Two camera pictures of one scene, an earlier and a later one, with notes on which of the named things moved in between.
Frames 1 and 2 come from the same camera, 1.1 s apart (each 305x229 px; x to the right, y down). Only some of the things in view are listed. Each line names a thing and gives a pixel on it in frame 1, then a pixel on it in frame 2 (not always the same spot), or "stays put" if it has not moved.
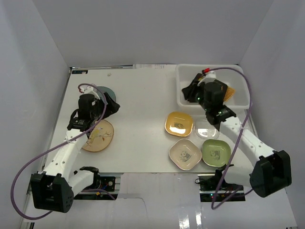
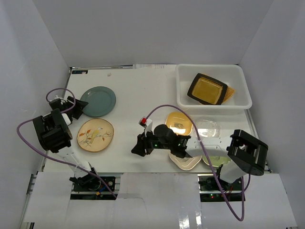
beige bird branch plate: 100,137 stays put
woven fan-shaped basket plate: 229,93 stays put
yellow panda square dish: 179,123 stays put
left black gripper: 110,106 -> 72,108
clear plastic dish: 203,129 stays put
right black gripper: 200,86 -> 142,144
